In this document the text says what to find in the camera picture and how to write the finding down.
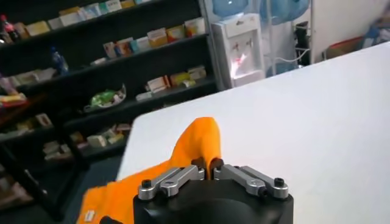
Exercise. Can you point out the orange white medicine box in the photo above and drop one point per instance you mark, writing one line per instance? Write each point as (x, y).
(157, 38)

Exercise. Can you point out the green yellow medicine box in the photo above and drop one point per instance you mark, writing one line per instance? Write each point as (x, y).
(180, 79)

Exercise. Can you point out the cola bottle red cap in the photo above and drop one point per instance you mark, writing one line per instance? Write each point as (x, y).
(7, 29)

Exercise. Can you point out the flat white medicine box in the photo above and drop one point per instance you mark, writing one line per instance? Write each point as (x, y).
(144, 96)

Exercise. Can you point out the white water dispenser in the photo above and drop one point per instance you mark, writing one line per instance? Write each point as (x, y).
(240, 48)

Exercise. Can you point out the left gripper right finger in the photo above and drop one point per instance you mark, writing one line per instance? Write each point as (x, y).
(243, 178)

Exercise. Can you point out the green orange medicine box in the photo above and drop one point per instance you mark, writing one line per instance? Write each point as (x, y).
(175, 33)

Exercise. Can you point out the bowl of green packets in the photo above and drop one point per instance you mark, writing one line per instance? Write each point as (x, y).
(105, 99)

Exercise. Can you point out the yellow white medicine box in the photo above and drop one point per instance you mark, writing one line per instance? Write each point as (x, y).
(128, 3)

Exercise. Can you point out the blue white medicine box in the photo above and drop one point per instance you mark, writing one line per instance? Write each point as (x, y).
(90, 10)

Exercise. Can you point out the large open cardboard box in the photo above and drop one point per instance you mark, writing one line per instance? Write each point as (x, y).
(344, 48)

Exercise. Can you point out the blue shopping bag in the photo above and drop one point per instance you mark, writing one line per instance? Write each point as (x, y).
(376, 33)

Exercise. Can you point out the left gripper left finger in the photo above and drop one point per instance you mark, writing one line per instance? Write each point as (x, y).
(176, 179)

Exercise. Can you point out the stacked white green boxes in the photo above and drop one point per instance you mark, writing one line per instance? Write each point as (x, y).
(197, 73)

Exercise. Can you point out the small yellow green box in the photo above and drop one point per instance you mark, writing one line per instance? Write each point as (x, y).
(189, 83)

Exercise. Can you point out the yellow snack packet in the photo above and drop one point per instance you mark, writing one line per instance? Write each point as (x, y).
(12, 100)

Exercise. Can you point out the red orange medicine box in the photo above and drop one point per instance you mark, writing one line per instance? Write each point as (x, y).
(125, 47)

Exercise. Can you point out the orange t-shirt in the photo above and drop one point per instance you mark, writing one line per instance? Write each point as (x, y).
(195, 143)

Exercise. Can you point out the white pink medicine box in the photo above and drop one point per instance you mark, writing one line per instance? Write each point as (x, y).
(110, 50)

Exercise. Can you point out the black shelving unit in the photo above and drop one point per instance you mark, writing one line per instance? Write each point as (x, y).
(137, 68)

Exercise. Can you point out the red white medicine box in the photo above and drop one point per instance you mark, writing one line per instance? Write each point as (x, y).
(158, 84)

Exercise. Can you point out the white metal jug rack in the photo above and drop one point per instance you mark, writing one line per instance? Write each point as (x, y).
(269, 36)

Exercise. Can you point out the small flat white box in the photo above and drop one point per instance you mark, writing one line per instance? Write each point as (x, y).
(99, 61)

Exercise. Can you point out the blue water jug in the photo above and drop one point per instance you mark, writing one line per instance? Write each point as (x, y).
(283, 10)
(230, 6)
(281, 68)

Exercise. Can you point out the dark blue bottle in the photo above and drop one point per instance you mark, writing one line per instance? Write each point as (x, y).
(59, 61)

